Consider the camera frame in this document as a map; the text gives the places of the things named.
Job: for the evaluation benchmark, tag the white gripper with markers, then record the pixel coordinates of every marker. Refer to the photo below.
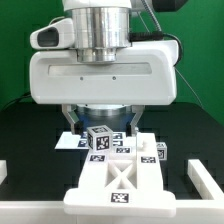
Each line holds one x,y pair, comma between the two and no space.
142,74

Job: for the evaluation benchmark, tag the white small cube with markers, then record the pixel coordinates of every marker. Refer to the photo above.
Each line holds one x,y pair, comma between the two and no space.
162,150
99,138

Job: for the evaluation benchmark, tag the white chair back frame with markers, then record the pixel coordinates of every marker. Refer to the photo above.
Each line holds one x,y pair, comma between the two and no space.
122,181

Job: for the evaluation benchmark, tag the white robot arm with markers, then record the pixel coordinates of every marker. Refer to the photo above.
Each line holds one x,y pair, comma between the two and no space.
91,58

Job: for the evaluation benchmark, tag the white block at left edge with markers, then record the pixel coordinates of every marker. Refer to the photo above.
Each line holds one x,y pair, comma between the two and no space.
3,170

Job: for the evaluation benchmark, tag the white obstacle fence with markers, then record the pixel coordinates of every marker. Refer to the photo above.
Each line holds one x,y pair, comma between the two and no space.
209,209

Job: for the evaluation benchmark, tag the white marker base plate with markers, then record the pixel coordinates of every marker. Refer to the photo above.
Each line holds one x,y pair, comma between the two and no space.
69,141

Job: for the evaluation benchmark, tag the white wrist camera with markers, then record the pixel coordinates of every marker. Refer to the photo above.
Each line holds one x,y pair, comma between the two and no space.
59,35

